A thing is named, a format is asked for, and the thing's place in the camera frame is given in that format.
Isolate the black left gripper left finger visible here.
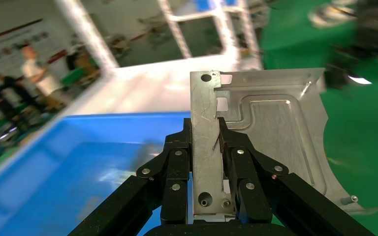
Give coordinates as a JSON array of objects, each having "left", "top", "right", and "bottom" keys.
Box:
[{"left": 67, "top": 118, "right": 193, "bottom": 236}]

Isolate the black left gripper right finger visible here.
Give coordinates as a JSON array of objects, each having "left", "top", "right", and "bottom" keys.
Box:
[{"left": 218, "top": 117, "right": 376, "bottom": 236}]

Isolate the stamped sheet metal plate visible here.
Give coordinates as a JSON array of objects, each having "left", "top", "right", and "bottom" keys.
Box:
[{"left": 189, "top": 67, "right": 378, "bottom": 223}]

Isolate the white metal shelf rack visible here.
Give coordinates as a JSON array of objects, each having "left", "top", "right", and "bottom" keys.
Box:
[{"left": 0, "top": 0, "right": 263, "bottom": 193}]

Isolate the blue plastic bin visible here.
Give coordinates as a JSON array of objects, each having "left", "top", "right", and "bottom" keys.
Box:
[{"left": 0, "top": 112, "right": 193, "bottom": 236}]

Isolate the person in white shirt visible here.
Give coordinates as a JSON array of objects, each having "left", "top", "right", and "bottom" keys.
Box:
[{"left": 21, "top": 45, "right": 64, "bottom": 112}]

